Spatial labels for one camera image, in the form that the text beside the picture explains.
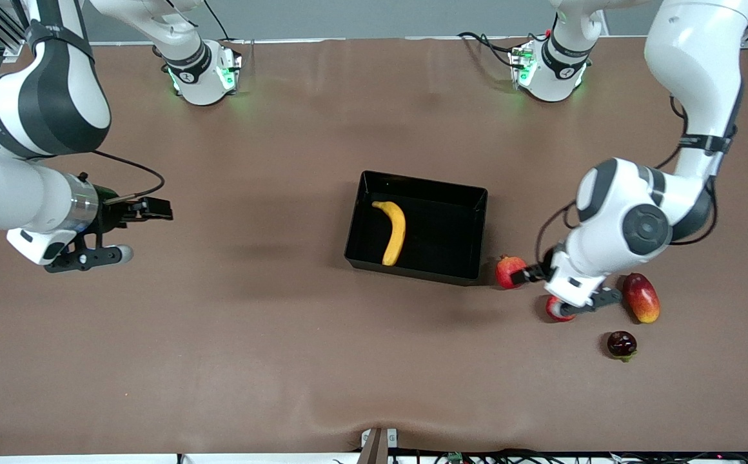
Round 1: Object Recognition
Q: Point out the black rectangular plastic box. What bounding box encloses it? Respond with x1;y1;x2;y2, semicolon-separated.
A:
344;170;489;286

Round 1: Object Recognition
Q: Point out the black right base cable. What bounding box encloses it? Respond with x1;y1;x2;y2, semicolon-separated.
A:
204;0;234;43

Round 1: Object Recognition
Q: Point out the red pomegranate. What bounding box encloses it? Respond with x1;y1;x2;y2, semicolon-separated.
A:
495;255;528;290

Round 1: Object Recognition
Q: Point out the red yellow mango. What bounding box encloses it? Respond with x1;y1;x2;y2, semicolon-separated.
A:
622;273;661;324

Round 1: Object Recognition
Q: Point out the metal table edge bracket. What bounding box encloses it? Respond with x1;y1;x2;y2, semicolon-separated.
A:
357;427;399;464

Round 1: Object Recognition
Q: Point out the red yellow apple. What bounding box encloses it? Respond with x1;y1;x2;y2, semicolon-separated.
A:
546;295;576;323

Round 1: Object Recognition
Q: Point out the black base cable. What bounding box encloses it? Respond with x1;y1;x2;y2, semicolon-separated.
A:
204;0;234;43
457;31;531;69

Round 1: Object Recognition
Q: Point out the dark purple mangosteen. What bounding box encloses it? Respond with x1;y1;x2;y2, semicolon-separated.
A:
607;331;638;363

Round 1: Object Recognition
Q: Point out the yellow banana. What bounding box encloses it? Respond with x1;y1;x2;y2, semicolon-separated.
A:
372;200;407;267

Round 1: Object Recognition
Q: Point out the black left base cable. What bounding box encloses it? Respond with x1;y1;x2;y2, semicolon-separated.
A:
457;31;531;69

